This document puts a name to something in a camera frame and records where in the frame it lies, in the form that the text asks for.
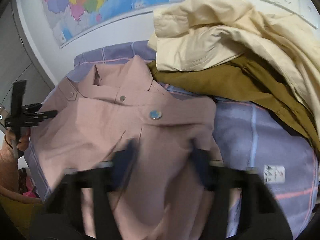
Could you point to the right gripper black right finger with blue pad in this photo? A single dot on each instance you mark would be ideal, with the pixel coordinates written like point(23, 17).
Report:
point(260, 216)

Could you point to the person's left hand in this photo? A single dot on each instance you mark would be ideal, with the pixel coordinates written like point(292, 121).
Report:
point(22, 144)

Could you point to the pink button-up shirt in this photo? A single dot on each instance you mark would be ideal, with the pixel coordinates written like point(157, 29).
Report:
point(100, 114)

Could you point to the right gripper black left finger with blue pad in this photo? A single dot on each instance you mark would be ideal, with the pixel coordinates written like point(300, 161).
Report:
point(62, 215)

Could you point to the cream jacket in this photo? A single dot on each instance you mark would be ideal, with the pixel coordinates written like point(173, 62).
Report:
point(198, 34)

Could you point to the olive brown garment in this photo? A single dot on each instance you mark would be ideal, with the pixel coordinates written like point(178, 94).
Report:
point(247, 78)

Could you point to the grey wardrobe cabinet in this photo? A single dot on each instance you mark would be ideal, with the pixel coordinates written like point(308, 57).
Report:
point(18, 62)

